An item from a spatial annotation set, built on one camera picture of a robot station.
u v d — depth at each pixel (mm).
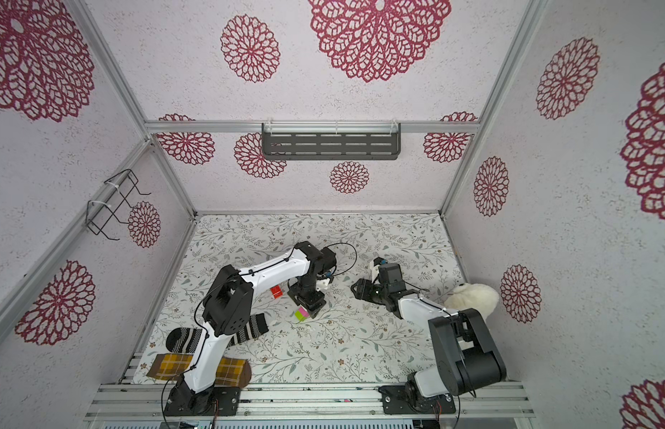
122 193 808
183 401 636
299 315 888
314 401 755
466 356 432
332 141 922
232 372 786
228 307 545
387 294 714
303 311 851
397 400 729
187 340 852
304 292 784
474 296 730
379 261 849
